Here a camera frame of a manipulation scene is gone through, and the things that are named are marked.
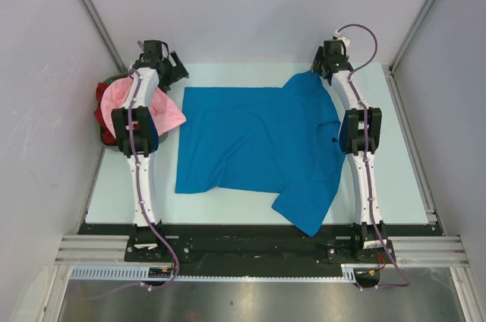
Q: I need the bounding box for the red t shirt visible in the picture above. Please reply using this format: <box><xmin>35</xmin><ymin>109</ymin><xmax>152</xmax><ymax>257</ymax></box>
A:
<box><xmin>93</xmin><ymin>81</ymin><xmax>118</xmax><ymax>147</ymax></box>

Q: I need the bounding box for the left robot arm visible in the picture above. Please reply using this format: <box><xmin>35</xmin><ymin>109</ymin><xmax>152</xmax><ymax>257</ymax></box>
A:
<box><xmin>111</xmin><ymin>39</ymin><xmax>189</xmax><ymax>229</ymax></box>

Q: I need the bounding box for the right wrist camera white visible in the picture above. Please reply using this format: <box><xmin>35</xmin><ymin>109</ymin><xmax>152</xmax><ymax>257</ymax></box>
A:
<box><xmin>333</xmin><ymin>33</ymin><xmax>350</xmax><ymax>45</ymax></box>

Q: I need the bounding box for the pink t shirt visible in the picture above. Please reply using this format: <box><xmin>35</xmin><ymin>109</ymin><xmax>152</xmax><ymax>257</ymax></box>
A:
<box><xmin>112</xmin><ymin>77</ymin><xmax>186</xmax><ymax>136</ymax></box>

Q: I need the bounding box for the white cable duct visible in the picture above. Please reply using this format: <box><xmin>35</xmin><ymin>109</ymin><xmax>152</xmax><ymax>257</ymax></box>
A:
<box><xmin>71</xmin><ymin>264</ymin><xmax>379</xmax><ymax>283</ymax></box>

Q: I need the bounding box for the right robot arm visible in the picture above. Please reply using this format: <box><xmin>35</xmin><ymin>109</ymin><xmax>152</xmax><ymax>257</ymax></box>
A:
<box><xmin>311</xmin><ymin>33</ymin><xmax>387</xmax><ymax>262</ymax></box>

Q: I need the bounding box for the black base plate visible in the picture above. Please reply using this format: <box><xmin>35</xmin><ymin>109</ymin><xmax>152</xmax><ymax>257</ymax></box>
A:
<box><xmin>78</xmin><ymin>223</ymin><xmax>440</xmax><ymax>273</ymax></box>

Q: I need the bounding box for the blue t shirt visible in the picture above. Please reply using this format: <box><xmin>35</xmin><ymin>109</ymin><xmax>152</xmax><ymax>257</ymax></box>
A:
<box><xmin>175</xmin><ymin>71</ymin><xmax>345</xmax><ymax>236</ymax></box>

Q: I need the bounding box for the grey plastic basket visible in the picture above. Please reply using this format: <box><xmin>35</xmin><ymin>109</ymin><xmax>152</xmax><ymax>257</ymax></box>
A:
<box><xmin>94</xmin><ymin>73</ymin><xmax>169</xmax><ymax>154</ymax></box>

